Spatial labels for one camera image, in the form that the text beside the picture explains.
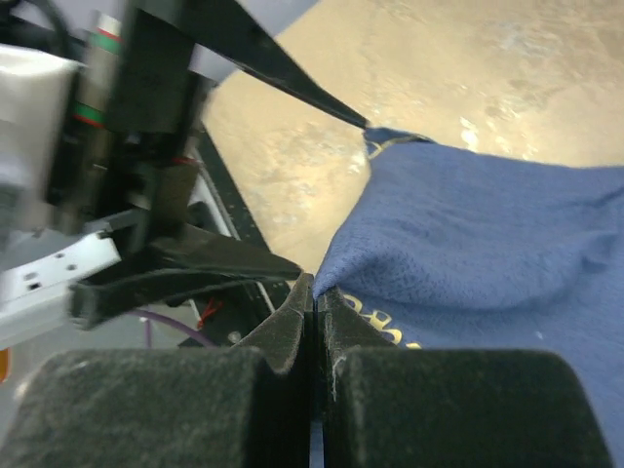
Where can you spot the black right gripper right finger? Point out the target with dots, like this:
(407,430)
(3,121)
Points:
(388,406)

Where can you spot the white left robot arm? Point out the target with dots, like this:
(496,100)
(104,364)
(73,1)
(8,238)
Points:
(39,264)

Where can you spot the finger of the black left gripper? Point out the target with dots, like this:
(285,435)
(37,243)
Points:
(193,261)
(227,29)

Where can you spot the blue pillowcase with yellow drawings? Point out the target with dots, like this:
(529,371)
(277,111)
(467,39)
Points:
(451,248)

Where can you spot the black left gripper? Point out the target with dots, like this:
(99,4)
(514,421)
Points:
(127,124)

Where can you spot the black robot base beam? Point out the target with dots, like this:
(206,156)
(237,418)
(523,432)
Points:
(228,315)

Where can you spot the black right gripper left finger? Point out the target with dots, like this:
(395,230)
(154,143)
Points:
(243,406)

